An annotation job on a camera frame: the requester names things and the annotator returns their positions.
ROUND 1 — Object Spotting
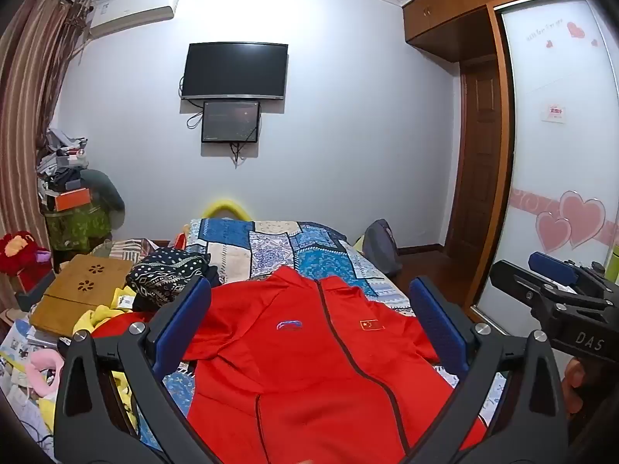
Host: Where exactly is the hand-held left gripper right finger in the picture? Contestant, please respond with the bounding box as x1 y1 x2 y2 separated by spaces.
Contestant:
409 276 569 464

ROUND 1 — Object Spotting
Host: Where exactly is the red plush toy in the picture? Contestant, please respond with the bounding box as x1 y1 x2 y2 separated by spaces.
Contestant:
0 232 51 291

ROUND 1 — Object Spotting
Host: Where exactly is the pile of printed papers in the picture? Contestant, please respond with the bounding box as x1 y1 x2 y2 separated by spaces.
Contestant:
0 319 59 373

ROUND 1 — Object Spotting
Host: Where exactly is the grey backpack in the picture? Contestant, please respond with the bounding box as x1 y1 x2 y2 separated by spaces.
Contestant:
363 219 404 276

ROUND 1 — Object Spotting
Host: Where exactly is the brown striped curtain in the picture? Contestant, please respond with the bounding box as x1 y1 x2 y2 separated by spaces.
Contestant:
0 0 92 300

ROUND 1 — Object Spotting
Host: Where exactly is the person's right hand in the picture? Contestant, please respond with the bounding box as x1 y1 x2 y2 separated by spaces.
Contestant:
563 357 589 415

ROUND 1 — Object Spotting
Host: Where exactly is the white air conditioner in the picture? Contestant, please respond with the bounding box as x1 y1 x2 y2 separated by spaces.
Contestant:
89 0 182 38

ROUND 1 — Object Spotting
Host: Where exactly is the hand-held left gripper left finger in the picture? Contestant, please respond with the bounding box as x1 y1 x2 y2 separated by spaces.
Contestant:
54 275 228 464

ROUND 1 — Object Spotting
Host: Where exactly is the red zip jacket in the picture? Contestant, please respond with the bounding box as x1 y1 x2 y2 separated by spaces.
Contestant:
89 266 489 464

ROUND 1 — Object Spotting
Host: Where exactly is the blue patchwork bed sheet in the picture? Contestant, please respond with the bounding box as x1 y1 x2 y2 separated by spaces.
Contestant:
140 217 508 464

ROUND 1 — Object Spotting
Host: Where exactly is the dark patterned folded cloth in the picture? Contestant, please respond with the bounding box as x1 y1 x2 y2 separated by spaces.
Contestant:
126 246 211 300

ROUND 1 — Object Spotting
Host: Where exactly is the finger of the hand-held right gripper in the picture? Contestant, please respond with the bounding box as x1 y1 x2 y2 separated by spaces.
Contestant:
489 260 549 312
528 251 581 288

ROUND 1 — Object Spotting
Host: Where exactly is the pile of grey clothes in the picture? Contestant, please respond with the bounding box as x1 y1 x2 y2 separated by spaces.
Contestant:
36 128 90 199

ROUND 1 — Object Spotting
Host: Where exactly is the yellow ring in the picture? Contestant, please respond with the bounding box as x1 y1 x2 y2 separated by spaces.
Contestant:
200 196 255 220

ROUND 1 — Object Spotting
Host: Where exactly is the wooden overhead cabinet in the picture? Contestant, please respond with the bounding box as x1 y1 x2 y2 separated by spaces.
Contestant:
400 0 576 63

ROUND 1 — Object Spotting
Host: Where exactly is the black folded cloth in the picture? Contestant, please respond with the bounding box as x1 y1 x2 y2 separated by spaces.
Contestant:
133 261 223 312

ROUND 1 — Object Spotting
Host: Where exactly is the black wall television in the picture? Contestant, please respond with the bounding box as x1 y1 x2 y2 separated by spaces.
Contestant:
181 43 289 101

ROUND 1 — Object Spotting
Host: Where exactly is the striped cloth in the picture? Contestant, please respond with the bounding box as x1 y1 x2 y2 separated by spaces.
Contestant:
109 239 170 264

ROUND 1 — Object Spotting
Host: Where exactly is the small black wall monitor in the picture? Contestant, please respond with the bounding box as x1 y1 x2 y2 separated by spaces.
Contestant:
201 101 262 144

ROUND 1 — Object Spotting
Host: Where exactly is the orange box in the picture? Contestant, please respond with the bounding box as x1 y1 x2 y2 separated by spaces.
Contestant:
55 188 92 211

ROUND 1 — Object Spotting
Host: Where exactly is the yellow printed garment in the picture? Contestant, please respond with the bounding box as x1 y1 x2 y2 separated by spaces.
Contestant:
72 285 141 426

